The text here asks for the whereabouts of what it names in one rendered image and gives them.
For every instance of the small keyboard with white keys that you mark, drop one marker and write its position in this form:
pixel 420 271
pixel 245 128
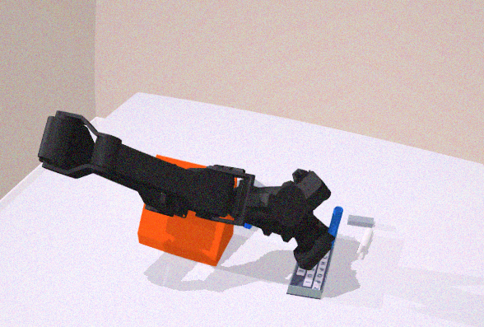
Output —
pixel 310 283

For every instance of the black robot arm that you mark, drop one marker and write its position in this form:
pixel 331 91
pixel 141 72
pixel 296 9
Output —
pixel 67 148

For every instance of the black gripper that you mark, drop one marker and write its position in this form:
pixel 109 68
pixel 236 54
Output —
pixel 312 239

